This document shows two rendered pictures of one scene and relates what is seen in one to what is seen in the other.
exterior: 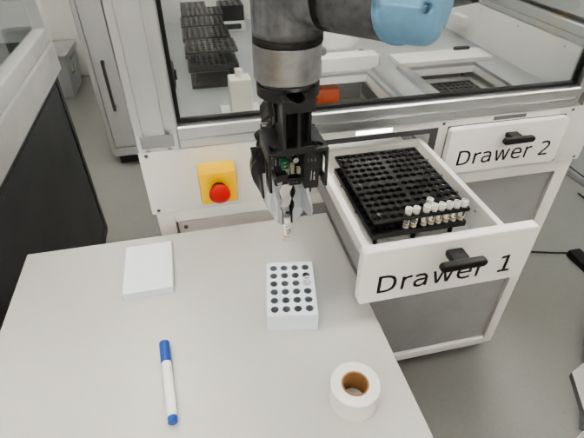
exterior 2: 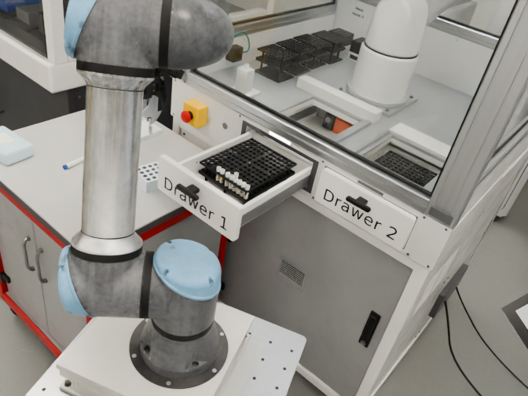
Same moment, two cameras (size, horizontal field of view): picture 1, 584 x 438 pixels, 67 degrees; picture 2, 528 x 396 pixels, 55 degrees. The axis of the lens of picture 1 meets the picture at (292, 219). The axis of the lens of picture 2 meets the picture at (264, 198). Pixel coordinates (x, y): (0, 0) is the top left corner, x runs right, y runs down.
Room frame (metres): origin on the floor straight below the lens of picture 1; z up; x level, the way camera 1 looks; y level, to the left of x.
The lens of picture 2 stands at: (-0.09, -1.11, 1.66)
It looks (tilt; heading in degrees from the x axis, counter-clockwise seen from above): 36 degrees down; 46
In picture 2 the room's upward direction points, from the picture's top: 11 degrees clockwise
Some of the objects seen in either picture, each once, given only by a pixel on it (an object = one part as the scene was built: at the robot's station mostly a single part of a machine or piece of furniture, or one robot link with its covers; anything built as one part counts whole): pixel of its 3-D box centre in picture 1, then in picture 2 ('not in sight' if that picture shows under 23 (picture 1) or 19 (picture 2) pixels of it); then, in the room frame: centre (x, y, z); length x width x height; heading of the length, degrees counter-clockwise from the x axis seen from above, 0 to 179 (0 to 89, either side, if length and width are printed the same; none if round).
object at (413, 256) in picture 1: (446, 262); (197, 196); (0.51, -0.24, 0.87); 0.29 x 0.02 x 0.11; 103
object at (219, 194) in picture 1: (219, 192); (186, 116); (0.70, 0.14, 0.88); 0.04 x 0.03 x 0.04; 103
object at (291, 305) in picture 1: (290, 294); (157, 174); (0.52, 0.00, 0.78); 0.12 x 0.08 x 0.04; 3
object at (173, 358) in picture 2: not in sight; (181, 328); (0.26, -0.60, 0.88); 0.15 x 0.15 x 0.10
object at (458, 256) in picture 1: (459, 258); (191, 190); (0.48, -0.25, 0.91); 0.07 x 0.04 x 0.01; 103
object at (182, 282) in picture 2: not in sight; (182, 284); (0.25, -0.59, 1.00); 0.13 x 0.12 x 0.14; 148
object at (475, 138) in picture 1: (503, 144); (362, 207); (0.89, -0.48, 0.87); 0.29 x 0.02 x 0.11; 103
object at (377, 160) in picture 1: (394, 193); (247, 171); (0.70, -0.20, 0.87); 0.22 x 0.18 x 0.06; 13
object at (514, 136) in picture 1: (515, 137); (360, 202); (0.86, -0.49, 0.91); 0.07 x 0.04 x 0.01; 103
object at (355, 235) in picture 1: (392, 193); (250, 172); (0.71, -0.20, 0.86); 0.40 x 0.26 x 0.06; 13
